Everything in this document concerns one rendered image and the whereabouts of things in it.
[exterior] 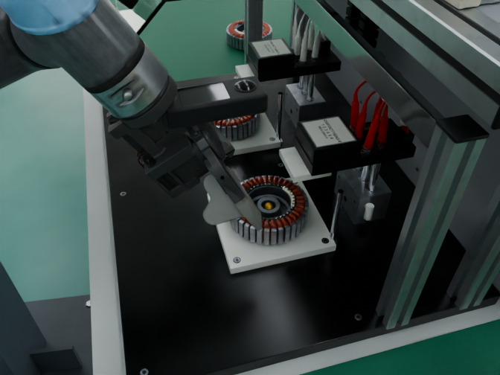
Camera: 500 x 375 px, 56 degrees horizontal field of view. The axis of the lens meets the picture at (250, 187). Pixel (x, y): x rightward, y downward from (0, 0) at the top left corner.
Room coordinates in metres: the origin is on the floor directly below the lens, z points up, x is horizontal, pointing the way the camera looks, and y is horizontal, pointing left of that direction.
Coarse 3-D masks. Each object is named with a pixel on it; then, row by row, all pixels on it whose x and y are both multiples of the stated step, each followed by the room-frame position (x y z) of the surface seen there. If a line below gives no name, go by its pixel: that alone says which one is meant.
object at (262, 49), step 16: (256, 48) 0.72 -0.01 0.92; (272, 48) 0.72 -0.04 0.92; (288, 48) 0.72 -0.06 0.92; (256, 64) 0.70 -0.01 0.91; (272, 64) 0.69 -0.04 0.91; (288, 64) 0.70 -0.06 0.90; (304, 64) 0.71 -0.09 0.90; (320, 64) 0.71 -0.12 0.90; (336, 64) 0.72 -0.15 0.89; (272, 80) 0.69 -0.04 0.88; (304, 80) 0.74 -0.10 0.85
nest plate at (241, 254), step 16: (304, 192) 0.52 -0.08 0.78; (224, 224) 0.46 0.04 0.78; (320, 224) 0.46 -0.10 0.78; (224, 240) 0.43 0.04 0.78; (240, 240) 0.43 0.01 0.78; (304, 240) 0.43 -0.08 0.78; (320, 240) 0.43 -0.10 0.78; (240, 256) 0.40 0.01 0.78; (256, 256) 0.40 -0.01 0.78; (272, 256) 0.40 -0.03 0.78; (288, 256) 0.40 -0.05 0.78; (304, 256) 0.41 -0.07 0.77
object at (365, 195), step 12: (336, 180) 0.54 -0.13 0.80; (348, 180) 0.50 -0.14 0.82; (360, 180) 0.50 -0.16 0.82; (336, 192) 0.53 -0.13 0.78; (348, 192) 0.50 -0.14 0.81; (360, 192) 0.48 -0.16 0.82; (372, 192) 0.48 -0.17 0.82; (384, 192) 0.48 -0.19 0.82; (348, 204) 0.49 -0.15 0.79; (360, 204) 0.47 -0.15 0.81; (384, 204) 0.48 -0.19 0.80; (360, 216) 0.47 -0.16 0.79; (372, 216) 0.47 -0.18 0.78; (384, 216) 0.48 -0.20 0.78
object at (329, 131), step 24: (312, 120) 0.52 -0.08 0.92; (336, 120) 0.52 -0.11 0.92; (312, 144) 0.46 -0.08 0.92; (336, 144) 0.46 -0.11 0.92; (360, 144) 0.49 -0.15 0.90; (384, 144) 0.49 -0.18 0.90; (288, 168) 0.47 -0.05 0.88; (312, 168) 0.45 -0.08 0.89; (336, 168) 0.46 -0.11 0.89; (360, 168) 0.53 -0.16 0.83
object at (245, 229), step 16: (256, 176) 0.52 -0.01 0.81; (272, 176) 0.52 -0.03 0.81; (256, 192) 0.50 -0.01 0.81; (272, 192) 0.50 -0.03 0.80; (288, 192) 0.48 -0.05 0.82; (288, 208) 0.47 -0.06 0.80; (304, 208) 0.46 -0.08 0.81; (240, 224) 0.43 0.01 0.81; (272, 224) 0.42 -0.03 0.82; (288, 224) 0.43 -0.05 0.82; (304, 224) 0.44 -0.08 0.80; (256, 240) 0.42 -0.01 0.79; (272, 240) 0.41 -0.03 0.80; (288, 240) 0.42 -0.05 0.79
